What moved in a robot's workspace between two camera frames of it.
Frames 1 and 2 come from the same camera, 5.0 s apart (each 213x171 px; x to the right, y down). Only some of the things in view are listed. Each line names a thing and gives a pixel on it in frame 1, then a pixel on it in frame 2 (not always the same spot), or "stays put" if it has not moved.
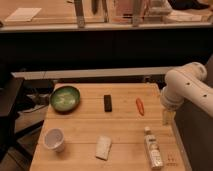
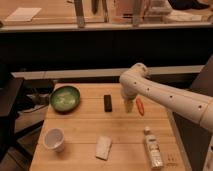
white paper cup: [54, 139] stays put
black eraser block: [107, 103] stays put
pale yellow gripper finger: [168, 117] -> [129, 105]
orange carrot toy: [140, 106] stays put
